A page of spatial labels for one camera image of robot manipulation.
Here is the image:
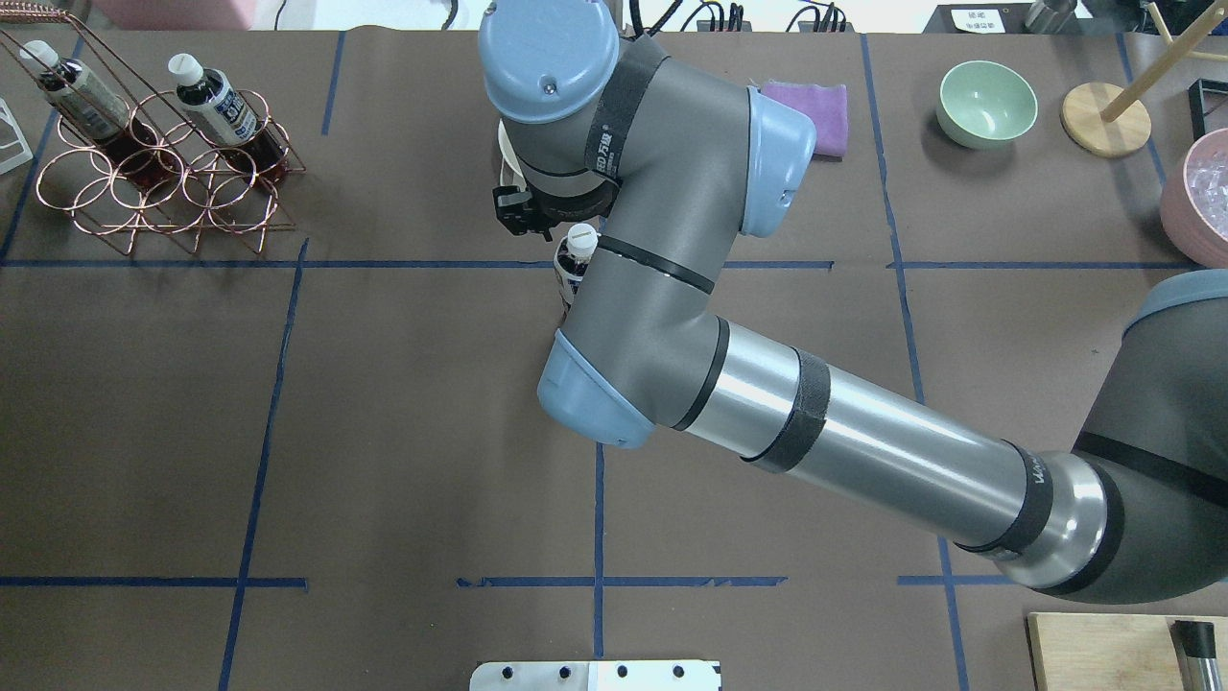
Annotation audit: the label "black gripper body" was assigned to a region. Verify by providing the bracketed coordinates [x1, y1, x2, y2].
[492, 172, 620, 241]

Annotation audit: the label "tea bottle white cap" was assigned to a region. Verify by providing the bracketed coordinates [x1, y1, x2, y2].
[554, 223, 600, 315]

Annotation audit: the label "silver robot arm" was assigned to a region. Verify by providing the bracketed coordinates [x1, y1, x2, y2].
[479, 1, 1227, 605]

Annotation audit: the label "tea bottle in rack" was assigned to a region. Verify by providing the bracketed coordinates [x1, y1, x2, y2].
[167, 53, 289, 187]

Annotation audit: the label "cream round plate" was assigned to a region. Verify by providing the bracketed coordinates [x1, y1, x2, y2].
[496, 119, 527, 191]

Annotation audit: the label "upper black orange connector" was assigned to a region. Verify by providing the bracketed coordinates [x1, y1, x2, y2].
[675, 1, 753, 34]

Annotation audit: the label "black orange connector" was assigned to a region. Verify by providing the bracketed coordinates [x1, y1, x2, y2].
[785, 1, 855, 34]
[675, 1, 753, 34]

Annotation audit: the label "purple folded cloth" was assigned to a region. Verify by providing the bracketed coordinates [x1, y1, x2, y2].
[760, 82, 849, 160]

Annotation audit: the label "lower black orange connector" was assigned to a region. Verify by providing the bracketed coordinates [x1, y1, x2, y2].
[785, 1, 855, 34]

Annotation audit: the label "green ceramic bowl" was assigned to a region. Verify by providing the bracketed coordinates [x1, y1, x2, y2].
[935, 60, 1039, 150]

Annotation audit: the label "wooden cup stand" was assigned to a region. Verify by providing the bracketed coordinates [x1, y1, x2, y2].
[1060, 1, 1226, 160]

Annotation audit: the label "pink bowl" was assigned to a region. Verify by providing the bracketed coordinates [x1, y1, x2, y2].
[1160, 130, 1227, 270]

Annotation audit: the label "clear ice cubes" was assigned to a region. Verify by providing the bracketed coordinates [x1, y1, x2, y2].
[1185, 152, 1227, 241]

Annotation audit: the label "wooden cutting board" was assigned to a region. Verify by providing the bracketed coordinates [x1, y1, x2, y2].
[1027, 612, 1184, 690]

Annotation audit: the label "copper wire bottle rack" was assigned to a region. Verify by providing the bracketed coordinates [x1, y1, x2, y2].
[2, 1, 306, 258]

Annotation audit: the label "white metal base plate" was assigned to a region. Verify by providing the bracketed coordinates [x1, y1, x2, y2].
[469, 659, 723, 690]

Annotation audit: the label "steel black-handled tool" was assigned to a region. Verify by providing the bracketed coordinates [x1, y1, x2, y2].
[1170, 620, 1226, 690]

